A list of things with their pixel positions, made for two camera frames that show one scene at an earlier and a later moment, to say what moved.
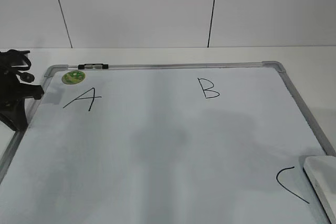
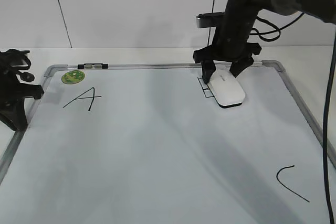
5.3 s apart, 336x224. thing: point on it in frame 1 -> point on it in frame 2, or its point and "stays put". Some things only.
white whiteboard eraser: [320, 173] -> [225, 87]
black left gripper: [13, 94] stays put
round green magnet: [73, 76] stays put
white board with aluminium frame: [188, 143] stays put
